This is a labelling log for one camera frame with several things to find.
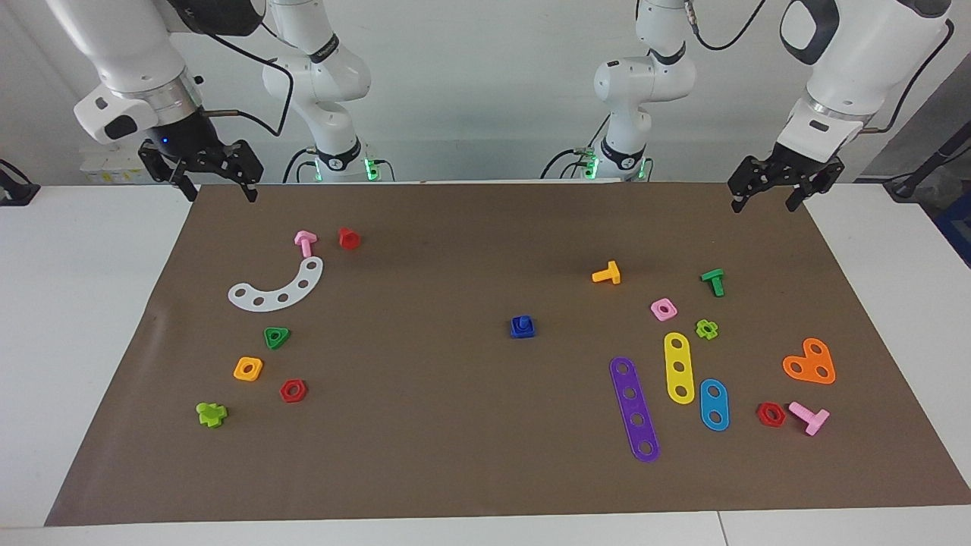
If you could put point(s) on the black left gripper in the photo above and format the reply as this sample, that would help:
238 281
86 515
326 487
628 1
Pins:
789 171

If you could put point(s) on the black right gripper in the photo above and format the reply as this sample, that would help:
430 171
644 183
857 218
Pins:
190 148

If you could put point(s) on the blue plastic screw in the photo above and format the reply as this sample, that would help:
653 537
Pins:
521 319

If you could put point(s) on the blue square nut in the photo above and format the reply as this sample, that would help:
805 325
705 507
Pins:
526 330

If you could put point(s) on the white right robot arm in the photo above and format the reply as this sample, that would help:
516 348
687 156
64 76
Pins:
129 45

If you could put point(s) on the green plastic screw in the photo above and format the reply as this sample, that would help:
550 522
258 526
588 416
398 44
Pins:
714 282

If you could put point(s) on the pink plastic screw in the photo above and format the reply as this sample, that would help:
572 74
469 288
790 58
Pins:
809 417
305 243

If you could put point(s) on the white curved perforated plate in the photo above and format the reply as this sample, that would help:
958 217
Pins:
271 297

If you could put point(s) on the red plastic screw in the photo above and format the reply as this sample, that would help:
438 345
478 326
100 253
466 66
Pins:
349 239

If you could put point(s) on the lime cross nut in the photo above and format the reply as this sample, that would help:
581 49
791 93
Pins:
701 329

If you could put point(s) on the pink square nut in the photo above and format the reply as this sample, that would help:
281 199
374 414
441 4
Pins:
656 310

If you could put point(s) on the black stand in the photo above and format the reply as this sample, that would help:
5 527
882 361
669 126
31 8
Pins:
922 173

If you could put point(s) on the green triangle nut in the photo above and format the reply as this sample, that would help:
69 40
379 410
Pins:
282 339

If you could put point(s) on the orange heart plate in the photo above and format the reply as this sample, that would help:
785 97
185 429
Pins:
809 370

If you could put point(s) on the orange plastic screw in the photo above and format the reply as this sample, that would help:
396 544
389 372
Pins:
607 274

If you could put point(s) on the orange square nut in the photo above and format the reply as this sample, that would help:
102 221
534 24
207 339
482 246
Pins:
240 369

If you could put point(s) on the blue box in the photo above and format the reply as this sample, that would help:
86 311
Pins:
957 231

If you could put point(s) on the yellow three-hole strip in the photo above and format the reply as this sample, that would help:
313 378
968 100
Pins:
679 377

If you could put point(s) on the black table clamp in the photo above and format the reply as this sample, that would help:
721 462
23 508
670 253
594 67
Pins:
17 191

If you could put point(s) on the red hex nut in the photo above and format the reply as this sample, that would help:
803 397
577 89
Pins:
761 414
284 391

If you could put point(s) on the blue two-hole strip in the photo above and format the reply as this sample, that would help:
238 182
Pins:
714 406

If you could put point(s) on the lime cross-head screw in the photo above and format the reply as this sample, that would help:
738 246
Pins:
210 414

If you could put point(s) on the purple four-hole strip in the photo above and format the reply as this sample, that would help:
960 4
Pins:
634 407

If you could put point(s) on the brown table mat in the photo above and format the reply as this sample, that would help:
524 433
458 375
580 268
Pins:
455 425

